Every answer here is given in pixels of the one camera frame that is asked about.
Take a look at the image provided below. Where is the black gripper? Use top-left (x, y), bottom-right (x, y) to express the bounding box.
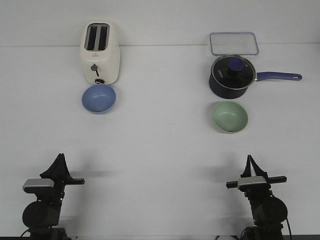
top-left (226, 155), bottom-right (287, 200)
top-left (39, 153), bottom-right (85, 200)

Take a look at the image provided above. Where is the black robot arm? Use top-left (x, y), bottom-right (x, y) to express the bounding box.
top-left (22, 153), bottom-right (85, 240)
top-left (226, 154), bottom-right (288, 240)

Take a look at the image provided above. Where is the glass pot lid blue knob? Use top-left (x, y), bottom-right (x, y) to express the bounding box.
top-left (211, 55), bottom-right (256, 90)

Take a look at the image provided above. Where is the blue bowl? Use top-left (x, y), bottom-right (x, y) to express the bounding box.
top-left (81, 84), bottom-right (117, 115)

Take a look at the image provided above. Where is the dark blue saucepan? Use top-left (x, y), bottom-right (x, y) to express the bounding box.
top-left (208, 71), bottom-right (302, 99)

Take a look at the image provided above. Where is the green bowl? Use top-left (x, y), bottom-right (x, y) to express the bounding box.
top-left (211, 101), bottom-right (249, 134)

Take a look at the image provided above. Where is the cream two-slot toaster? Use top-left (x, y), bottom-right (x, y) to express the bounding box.
top-left (79, 20), bottom-right (121, 85)

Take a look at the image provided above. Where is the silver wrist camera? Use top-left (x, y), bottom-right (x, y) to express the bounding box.
top-left (22, 178), bottom-right (54, 194)
top-left (237, 176), bottom-right (267, 192)

